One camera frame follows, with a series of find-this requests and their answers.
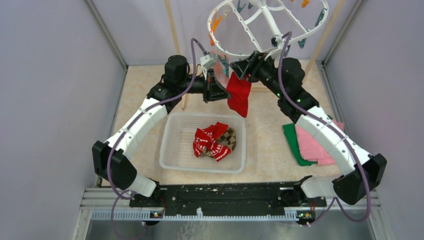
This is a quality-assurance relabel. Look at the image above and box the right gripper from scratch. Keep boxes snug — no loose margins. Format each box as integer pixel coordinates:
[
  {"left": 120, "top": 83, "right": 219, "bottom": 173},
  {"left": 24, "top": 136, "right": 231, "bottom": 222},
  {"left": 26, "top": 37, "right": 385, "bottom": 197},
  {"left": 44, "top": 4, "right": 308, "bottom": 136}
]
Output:
[{"left": 229, "top": 51, "right": 286, "bottom": 99}]

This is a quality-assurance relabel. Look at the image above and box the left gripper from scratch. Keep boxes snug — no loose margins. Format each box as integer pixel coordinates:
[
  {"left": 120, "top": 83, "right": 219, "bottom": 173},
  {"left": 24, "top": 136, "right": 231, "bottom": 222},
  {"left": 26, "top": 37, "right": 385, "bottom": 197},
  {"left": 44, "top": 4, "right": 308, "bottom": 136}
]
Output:
[{"left": 178, "top": 68, "right": 232, "bottom": 103}]

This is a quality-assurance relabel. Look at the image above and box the pink patterned sock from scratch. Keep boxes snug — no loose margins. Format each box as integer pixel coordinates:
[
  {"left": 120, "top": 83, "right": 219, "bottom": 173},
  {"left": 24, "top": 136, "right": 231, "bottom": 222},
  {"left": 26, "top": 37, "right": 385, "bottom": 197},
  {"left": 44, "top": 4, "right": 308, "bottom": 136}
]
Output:
[{"left": 211, "top": 51, "right": 230, "bottom": 83}]

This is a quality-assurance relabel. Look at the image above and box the red patterned sock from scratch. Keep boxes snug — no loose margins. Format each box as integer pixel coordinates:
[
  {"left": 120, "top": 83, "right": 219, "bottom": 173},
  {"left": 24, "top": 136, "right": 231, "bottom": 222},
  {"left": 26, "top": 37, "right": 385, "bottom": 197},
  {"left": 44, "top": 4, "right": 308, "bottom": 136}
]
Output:
[
  {"left": 226, "top": 72, "right": 252, "bottom": 118},
  {"left": 192, "top": 122, "right": 229, "bottom": 158}
]

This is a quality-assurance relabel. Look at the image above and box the white round clip hanger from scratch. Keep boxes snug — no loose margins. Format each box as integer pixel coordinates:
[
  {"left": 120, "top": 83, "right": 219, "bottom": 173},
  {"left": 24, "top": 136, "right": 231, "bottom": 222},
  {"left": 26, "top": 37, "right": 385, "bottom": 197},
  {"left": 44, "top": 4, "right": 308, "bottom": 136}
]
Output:
[{"left": 207, "top": 0, "right": 332, "bottom": 59}]

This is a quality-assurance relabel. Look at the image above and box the brown argyle sock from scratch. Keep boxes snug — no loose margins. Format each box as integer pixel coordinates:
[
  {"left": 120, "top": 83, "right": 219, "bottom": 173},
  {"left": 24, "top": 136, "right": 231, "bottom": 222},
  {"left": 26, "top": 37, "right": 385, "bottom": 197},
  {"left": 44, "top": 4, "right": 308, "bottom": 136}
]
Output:
[{"left": 199, "top": 127, "right": 237, "bottom": 162}]

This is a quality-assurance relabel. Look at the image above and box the white plastic basket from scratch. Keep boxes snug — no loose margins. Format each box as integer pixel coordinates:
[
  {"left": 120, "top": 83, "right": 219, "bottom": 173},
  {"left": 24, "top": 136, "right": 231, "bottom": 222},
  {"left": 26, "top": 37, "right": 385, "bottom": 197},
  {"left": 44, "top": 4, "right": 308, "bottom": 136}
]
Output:
[{"left": 159, "top": 113, "right": 247, "bottom": 174}]

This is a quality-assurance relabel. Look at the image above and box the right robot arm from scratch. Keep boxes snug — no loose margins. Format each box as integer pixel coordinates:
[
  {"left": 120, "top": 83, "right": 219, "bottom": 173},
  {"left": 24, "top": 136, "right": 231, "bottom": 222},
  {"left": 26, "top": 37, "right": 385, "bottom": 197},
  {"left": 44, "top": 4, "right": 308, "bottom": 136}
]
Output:
[{"left": 229, "top": 51, "right": 387, "bottom": 206}]

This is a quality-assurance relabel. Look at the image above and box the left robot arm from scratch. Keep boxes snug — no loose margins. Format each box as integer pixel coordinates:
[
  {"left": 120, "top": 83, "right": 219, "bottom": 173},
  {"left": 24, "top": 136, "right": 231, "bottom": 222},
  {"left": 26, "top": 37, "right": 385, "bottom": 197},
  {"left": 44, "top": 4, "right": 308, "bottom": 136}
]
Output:
[{"left": 92, "top": 52, "right": 231, "bottom": 207}]

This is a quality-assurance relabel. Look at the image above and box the green folded cloth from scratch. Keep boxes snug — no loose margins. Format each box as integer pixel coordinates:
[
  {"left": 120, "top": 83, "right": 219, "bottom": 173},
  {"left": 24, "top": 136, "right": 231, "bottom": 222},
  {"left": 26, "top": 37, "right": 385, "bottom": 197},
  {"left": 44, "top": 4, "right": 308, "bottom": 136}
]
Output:
[{"left": 281, "top": 123, "right": 335, "bottom": 167}]

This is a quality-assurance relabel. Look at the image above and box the wooden drying rack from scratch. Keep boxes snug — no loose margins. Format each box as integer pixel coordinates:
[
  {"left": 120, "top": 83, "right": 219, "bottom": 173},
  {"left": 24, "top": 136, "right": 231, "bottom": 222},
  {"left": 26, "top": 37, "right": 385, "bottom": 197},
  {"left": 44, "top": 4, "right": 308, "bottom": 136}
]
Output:
[{"left": 163, "top": 0, "right": 347, "bottom": 111}]

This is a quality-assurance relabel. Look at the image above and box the pink folded cloth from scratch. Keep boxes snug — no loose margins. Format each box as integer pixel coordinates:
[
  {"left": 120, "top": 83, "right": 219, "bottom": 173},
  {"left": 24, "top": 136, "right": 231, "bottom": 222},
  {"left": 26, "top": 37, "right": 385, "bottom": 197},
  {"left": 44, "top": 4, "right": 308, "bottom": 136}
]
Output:
[{"left": 294, "top": 124, "right": 336, "bottom": 166}]

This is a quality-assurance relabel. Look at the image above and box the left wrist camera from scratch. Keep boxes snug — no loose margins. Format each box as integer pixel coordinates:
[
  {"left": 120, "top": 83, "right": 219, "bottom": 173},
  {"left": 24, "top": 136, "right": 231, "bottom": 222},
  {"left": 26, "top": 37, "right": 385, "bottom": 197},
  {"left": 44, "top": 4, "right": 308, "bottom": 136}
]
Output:
[{"left": 200, "top": 52, "right": 217, "bottom": 78}]

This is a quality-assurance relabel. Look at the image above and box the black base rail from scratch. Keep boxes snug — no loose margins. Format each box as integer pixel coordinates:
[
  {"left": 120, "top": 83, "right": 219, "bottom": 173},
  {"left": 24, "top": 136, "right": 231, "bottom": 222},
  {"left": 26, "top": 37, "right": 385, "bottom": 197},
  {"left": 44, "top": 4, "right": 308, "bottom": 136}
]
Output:
[{"left": 129, "top": 179, "right": 327, "bottom": 217}]

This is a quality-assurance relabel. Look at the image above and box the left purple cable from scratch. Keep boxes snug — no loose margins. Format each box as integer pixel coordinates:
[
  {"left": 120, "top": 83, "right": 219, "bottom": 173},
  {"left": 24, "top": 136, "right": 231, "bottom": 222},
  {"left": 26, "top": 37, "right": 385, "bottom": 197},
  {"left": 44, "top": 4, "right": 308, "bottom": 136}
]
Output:
[{"left": 106, "top": 38, "right": 210, "bottom": 240}]

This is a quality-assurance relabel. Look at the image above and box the purple cable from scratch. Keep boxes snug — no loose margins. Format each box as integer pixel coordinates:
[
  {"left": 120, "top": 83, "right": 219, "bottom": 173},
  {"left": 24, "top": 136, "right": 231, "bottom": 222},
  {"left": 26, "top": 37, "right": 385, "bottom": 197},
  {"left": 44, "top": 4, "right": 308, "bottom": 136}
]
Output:
[
  {"left": 277, "top": 31, "right": 373, "bottom": 227},
  {"left": 106, "top": 38, "right": 210, "bottom": 240}
]

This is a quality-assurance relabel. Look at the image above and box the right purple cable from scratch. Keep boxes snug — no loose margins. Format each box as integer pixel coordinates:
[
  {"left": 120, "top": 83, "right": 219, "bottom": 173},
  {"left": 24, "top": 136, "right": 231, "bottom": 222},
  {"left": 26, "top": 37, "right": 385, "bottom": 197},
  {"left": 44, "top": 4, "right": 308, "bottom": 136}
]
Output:
[{"left": 277, "top": 31, "right": 373, "bottom": 227}]

